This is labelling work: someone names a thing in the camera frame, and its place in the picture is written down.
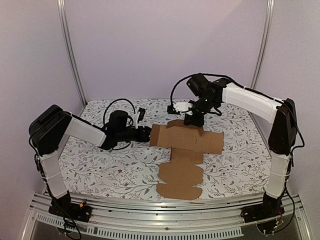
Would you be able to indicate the right aluminium frame post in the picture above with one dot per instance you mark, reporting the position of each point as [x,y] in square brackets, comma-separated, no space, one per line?
[270,4]

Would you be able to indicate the left aluminium frame post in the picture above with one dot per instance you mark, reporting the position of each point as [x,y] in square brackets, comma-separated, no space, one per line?
[61,6]

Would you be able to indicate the front aluminium rail base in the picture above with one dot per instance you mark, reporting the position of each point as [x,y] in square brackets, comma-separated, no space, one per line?
[205,219]

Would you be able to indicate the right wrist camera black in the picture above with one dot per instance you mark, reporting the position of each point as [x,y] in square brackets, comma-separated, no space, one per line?
[179,108]

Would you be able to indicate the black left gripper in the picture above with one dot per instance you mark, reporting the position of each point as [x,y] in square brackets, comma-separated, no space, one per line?
[146,132]

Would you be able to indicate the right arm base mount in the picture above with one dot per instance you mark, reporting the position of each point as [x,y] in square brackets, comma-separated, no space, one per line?
[270,207]

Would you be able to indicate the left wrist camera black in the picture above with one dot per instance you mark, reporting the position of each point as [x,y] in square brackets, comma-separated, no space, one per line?
[138,116]

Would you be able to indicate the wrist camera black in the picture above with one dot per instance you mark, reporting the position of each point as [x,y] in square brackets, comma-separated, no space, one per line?
[138,116]
[179,108]

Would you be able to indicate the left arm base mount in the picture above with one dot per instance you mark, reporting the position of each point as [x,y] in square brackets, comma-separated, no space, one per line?
[70,208]

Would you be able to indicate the floral patterned table mat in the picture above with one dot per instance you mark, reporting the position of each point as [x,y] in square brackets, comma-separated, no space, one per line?
[130,171]

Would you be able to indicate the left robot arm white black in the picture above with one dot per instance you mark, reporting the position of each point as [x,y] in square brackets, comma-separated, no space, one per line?
[50,129]

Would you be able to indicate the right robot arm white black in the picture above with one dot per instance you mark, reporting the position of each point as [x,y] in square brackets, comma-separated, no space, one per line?
[281,114]

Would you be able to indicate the aluminium frame post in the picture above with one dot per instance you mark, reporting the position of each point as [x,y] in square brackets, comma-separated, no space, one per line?
[61,6]
[270,4]

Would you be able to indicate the brown cardboard box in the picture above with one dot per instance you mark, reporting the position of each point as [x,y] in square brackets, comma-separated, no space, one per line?
[187,145]

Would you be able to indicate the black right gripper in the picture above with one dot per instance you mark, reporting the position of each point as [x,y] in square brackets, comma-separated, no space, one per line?
[192,119]

